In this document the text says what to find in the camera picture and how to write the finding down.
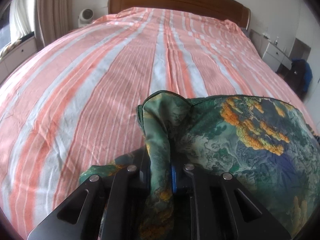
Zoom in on white window side cabinet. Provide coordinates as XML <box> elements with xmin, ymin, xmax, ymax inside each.
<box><xmin>0</xmin><ymin>36</ymin><xmax>37</xmax><ymax>84</ymax></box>

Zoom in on white round fan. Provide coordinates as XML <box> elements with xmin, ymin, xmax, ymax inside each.
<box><xmin>78</xmin><ymin>8</ymin><xmax>94</xmax><ymax>28</ymax></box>

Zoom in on white bedside drawer cabinet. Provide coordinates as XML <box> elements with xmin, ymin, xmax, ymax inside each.
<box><xmin>262</xmin><ymin>42</ymin><xmax>292</xmax><ymax>72</ymax></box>

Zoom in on green patterned silk jacket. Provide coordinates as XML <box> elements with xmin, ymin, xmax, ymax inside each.
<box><xmin>80</xmin><ymin>90</ymin><xmax>319</xmax><ymax>239</ymax></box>

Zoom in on brown wooden headboard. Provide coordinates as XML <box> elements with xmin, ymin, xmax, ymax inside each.
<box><xmin>107</xmin><ymin>0</ymin><xmax>251</xmax><ymax>29</ymax></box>

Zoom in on sheer white curtain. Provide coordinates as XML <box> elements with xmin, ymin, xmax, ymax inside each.
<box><xmin>9</xmin><ymin>0</ymin><xmax>35</xmax><ymax>43</ymax></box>

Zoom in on pink striped bed sheet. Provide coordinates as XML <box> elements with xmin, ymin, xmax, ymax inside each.
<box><xmin>1</xmin><ymin>7</ymin><xmax>313</xmax><ymax>239</ymax></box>

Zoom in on beige curtain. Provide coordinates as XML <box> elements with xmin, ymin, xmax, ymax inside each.
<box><xmin>34</xmin><ymin>0</ymin><xmax>72</xmax><ymax>49</ymax></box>

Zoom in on black and blue hanging clothes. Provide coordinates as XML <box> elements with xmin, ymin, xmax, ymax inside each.
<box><xmin>286</xmin><ymin>59</ymin><xmax>313</xmax><ymax>99</ymax></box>

